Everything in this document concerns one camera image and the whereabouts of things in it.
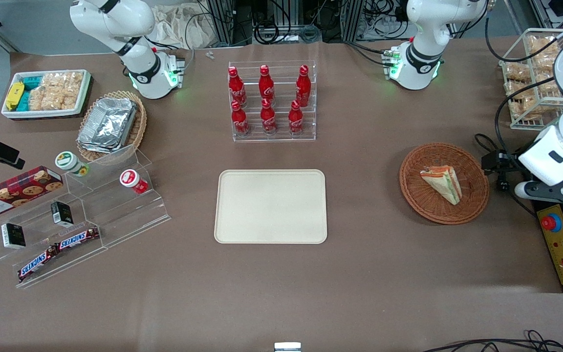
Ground triangle sandwich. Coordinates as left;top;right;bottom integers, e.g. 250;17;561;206
420;165;463;205

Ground round brown wicker basket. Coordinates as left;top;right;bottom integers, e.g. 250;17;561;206
399;142;490;225

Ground beige plastic tray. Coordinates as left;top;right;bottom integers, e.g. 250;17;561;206
214;169;328;244

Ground foil containers in basket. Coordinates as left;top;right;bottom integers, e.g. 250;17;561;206
76;90;148;162

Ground clear cracker bag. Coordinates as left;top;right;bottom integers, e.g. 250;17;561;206
511;96;558;121
503;62;532;82
504;80;537;99
536;71;563;96
528;35;562;55
532;53;563;72

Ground red emergency stop button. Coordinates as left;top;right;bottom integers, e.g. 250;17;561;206
541;213;563;233

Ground red cola bottle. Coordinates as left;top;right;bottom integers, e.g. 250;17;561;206
228;66;247;108
260;99;278;135
259;65;276;104
288;100;305;135
231;100;251;136
296;65;312;108

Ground clear acrylic bottle rack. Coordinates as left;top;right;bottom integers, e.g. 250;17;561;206
228;61;317;143

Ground white cloth bag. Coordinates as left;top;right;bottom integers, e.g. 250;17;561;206
152;4;215;50

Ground red lid yogurt cup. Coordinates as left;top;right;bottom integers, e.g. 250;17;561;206
119;168;150;195

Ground clear acrylic step display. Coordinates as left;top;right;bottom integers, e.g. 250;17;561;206
0;144;172;289

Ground stacked aluminium foil containers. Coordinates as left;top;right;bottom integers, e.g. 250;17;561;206
77;97;138;154

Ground brown snickers bar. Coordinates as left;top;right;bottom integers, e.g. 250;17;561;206
56;226;101;251
17;245;60;283

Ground green lid yogurt cup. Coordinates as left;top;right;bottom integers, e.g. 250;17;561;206
55;151;90;177

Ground small black white box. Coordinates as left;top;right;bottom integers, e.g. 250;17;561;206
0;222;27;250
50;200;74;228

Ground clear rice cracker bags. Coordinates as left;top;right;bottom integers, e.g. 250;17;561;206
28;72;85;111

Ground teal snack packet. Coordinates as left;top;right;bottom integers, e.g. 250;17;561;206
16;75;43;112

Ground red tartan cookie box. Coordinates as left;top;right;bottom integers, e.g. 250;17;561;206
0;166;64;220

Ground yellow snack packet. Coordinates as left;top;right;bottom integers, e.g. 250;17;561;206
5;82;25;111

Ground white rectangular snack bin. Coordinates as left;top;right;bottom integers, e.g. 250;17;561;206
1;69;92;120

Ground black power cable with plug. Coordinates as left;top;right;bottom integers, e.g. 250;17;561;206
474;133;537;219

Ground white wire basket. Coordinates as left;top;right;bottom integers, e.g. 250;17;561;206
499;28;563;131

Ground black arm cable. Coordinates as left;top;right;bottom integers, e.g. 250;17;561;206
485;15;563;147

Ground black floor cables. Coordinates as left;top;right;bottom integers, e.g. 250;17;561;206
421;330;563;352

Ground aluminium frame post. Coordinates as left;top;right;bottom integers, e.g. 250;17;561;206
341;0;366;43
207;0;254;47

